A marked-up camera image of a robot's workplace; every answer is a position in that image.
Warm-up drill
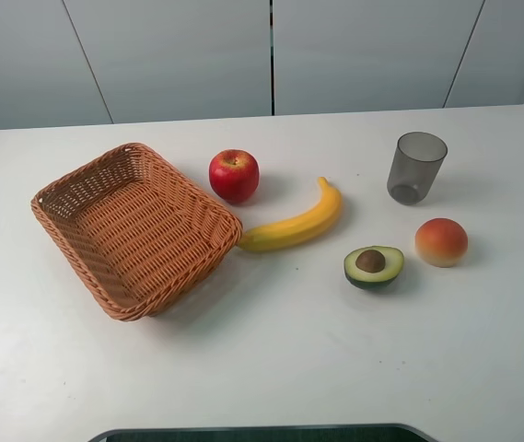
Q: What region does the yellow banana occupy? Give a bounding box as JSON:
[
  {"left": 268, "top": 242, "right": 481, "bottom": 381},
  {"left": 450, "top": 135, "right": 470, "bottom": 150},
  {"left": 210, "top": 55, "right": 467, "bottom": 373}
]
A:
[{"left": 238, "top": 177, "right": 344, "bottom": 252}]

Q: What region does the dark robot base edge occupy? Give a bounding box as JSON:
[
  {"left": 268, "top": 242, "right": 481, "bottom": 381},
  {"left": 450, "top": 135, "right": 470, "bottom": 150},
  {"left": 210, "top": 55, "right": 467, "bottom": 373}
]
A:
[{"left": 91, "top": 424, "right": 435, "bottom": 442}]

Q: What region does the brown wicker basket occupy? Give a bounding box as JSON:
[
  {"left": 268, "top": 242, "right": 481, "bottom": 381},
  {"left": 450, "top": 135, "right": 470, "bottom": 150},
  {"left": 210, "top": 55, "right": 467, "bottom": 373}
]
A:
[{"left": 31, "top": 143, "right": 242, "bottom": 321}]

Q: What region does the red apple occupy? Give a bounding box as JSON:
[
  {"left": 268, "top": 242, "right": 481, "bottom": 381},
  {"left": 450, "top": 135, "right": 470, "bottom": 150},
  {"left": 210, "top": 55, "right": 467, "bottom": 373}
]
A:
[{"left": 209, "top": 149, "right": 260, "bottom": 204}]

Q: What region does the halved avocado with pit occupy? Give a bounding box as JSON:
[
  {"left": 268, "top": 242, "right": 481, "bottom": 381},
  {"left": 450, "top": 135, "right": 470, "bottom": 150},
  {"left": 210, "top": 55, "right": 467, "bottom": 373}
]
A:
[{"left": 344, "top": 246, "right": 404, "bottom": 290}]

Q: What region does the grey translucent plastic cup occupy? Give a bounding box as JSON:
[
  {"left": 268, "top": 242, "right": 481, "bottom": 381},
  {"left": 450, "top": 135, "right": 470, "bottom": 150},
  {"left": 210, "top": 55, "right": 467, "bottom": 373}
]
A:
[{"left": 387, "top": 132, "right": 448, "bottom": 205}]

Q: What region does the orange red peach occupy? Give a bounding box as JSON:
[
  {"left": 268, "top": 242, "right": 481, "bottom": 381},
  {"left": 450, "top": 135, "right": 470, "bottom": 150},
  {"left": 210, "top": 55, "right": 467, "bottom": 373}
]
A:
[{"left": 414, "top": 218, "right": 469, "bottom": 268}]

